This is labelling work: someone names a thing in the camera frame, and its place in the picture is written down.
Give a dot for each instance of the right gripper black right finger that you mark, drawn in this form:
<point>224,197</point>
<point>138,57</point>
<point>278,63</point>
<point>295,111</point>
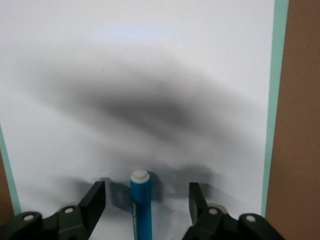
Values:
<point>215,225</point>

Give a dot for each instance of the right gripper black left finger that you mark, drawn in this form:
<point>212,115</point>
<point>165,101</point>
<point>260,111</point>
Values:
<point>72,220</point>

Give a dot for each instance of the blue marker white cap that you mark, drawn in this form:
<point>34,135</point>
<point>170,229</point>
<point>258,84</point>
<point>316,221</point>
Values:
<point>141,207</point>

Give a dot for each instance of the mint green clipboard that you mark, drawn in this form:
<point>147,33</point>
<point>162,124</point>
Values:
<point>275,100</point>

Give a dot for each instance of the white board with teal edge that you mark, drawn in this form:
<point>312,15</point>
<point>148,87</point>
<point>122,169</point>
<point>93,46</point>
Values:
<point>150,50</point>

